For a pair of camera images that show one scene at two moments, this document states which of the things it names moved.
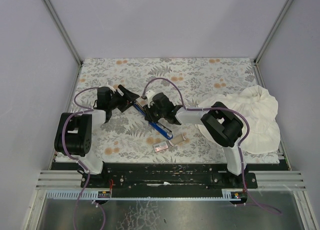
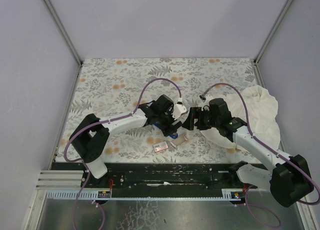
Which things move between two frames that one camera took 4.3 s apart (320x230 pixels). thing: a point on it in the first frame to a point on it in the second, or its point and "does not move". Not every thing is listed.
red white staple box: (160, 146) does not move
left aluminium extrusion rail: (60, 180) does not move
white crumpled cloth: (259, 109) does not move
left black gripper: (122, 102) to (172, 127)
